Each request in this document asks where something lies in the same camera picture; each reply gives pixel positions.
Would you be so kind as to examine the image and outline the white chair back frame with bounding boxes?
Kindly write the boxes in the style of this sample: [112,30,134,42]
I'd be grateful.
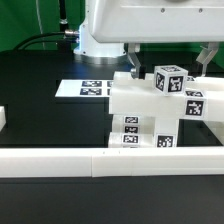
[109,71,224,122]

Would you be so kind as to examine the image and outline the white chair seat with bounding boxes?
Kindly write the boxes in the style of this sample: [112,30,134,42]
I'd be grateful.
[111,114,180,149]

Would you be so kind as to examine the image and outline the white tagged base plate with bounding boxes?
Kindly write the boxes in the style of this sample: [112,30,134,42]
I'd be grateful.
[55,79,113,98]

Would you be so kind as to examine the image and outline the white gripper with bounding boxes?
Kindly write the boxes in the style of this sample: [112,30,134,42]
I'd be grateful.
[88,0,224,79]

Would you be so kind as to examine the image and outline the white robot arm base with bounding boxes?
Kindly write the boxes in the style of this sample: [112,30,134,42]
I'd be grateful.
[73,0,127,65]

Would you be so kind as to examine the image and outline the white U-shaped fence wall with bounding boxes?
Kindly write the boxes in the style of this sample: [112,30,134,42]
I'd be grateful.
[0,104,224,178]

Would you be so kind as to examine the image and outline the white tagged nut cube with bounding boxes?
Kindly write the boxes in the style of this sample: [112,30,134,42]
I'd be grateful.
[154,65,188,95]

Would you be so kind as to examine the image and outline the black cable bundle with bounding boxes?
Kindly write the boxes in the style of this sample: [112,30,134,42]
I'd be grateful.
[13,29,81,52]

